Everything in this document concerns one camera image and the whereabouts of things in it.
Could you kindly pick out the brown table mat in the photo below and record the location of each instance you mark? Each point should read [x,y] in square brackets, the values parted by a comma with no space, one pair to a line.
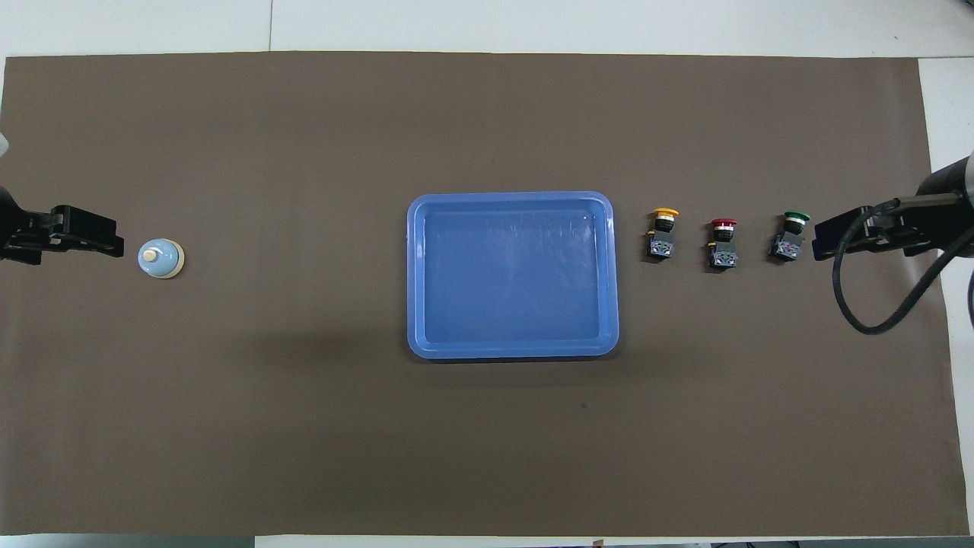
[304,426]

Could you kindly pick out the red cap push button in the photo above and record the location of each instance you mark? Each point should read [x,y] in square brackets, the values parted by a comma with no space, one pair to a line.
[723,247]

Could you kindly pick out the blue plastic tray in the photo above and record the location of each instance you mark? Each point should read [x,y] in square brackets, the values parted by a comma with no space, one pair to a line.
[510,274]

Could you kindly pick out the yellow cap push button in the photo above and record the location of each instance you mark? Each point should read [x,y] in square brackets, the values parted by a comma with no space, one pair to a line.
[662,237]

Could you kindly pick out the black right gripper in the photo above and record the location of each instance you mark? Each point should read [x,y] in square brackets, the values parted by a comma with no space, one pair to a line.
[890,228]

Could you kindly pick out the green cap push button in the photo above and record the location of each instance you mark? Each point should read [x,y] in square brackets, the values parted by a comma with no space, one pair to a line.
[790,240]

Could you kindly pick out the light blue desk bell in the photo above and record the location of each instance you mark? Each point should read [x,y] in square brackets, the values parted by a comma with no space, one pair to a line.
[160,259]

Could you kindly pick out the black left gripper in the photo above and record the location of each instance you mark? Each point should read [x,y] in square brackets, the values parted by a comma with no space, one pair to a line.
[72,224]

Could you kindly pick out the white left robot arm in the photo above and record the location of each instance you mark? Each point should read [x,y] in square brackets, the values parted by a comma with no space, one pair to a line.
[6,209]

